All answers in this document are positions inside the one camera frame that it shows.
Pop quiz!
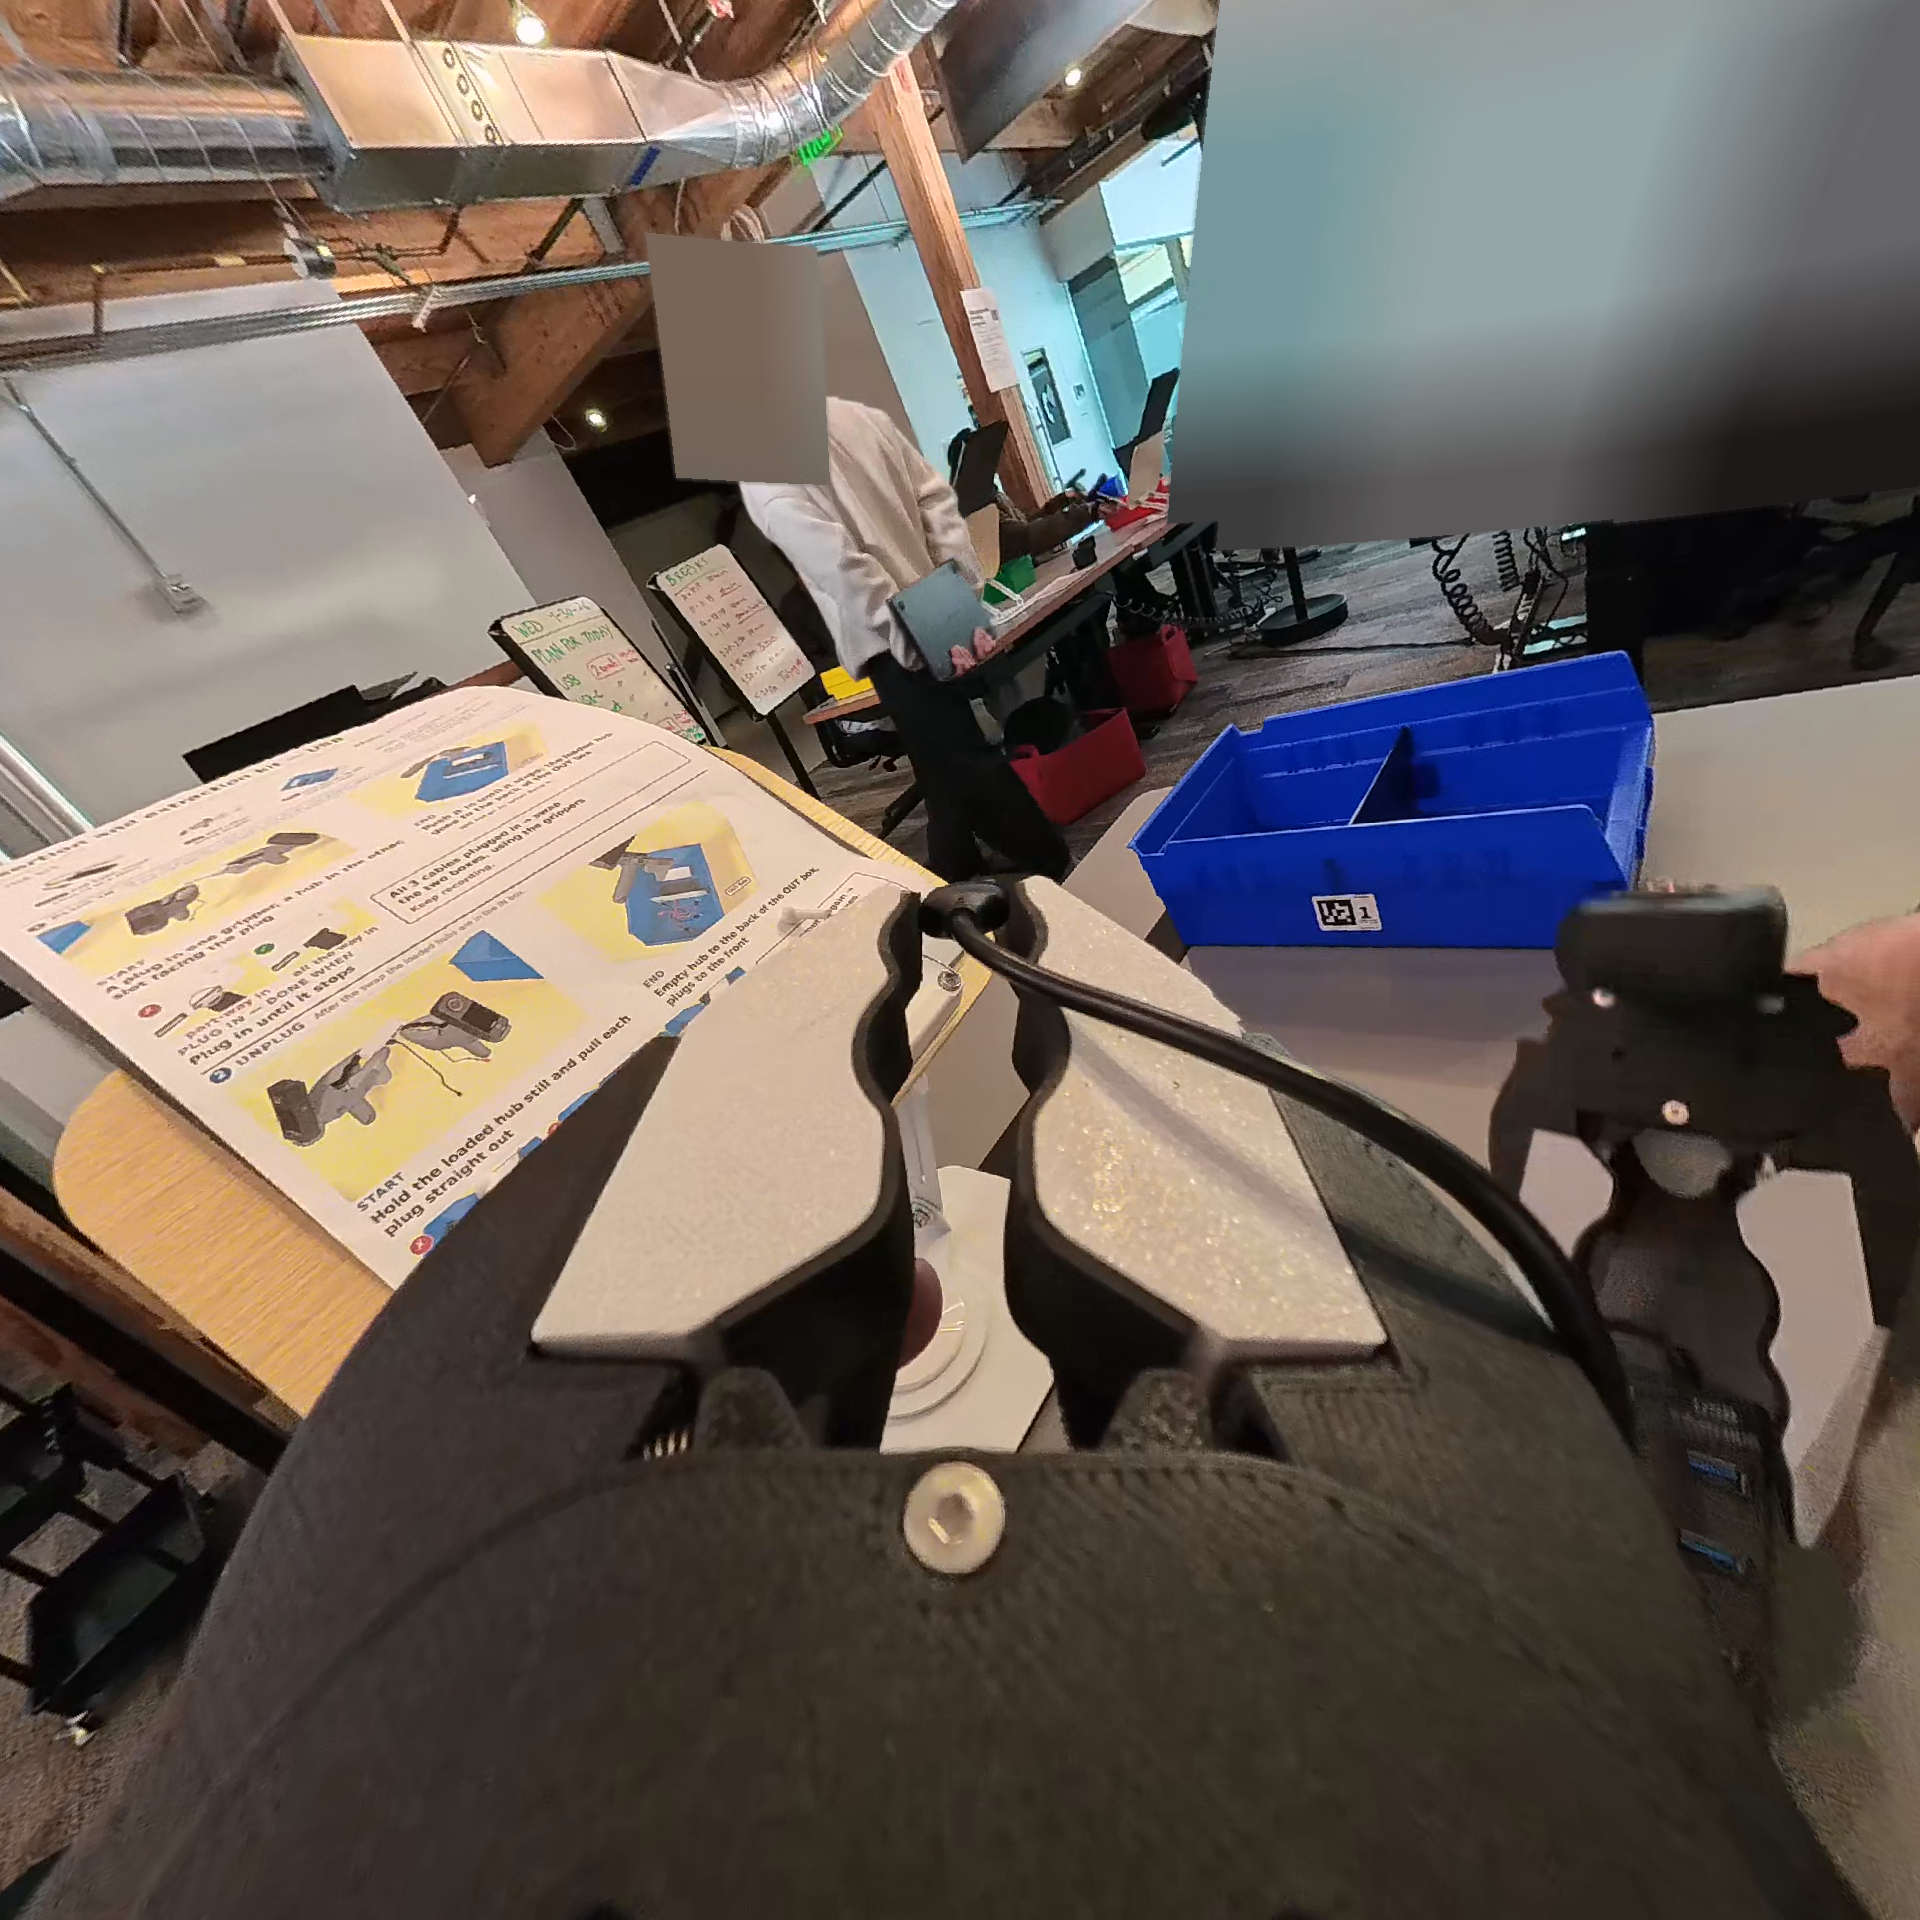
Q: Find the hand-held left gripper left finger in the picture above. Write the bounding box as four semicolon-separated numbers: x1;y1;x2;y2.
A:
532;886;925;1443

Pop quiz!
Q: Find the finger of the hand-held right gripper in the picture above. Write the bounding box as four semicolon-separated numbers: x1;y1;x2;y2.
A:
1785;1170;1893;1548

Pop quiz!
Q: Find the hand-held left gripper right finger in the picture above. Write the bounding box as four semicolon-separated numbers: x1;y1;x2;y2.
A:
999;878;1393;1443

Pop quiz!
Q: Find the blue usb cable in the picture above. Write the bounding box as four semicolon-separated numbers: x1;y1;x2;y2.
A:
916;878;1636;1443

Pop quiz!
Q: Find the black usb hub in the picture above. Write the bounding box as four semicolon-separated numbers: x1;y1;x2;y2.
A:
1659;1367;1779;1682

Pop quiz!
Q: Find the blue plastic bin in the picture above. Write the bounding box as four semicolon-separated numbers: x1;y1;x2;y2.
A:
1132;652;1657;954

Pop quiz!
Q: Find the person's right hand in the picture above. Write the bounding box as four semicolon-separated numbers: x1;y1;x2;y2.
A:
1801;917;1920;1127

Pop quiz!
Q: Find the white stand base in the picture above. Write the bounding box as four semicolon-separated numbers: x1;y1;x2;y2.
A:
887;1156;1059;1456

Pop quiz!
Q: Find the printed instruction sheet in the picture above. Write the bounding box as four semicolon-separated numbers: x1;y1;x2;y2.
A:
0;691;904;1278

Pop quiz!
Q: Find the red plastic bin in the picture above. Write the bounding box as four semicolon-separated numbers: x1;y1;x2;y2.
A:
1012;711;1148;828

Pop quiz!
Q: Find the instruction sheet on stand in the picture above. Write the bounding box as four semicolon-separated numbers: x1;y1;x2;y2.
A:
55;752;993;1418

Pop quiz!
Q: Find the white easel board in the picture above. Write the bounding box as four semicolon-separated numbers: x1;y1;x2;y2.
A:
657;544;819;715
490;594;707;744

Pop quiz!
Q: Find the wooden work table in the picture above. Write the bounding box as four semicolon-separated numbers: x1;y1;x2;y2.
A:
796;525;1217;840

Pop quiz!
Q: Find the black metal rack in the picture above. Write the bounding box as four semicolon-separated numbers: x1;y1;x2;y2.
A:
0;1380;226;1728

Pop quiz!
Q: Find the wooden column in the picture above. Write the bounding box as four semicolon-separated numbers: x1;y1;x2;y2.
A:
855;61;1052;512

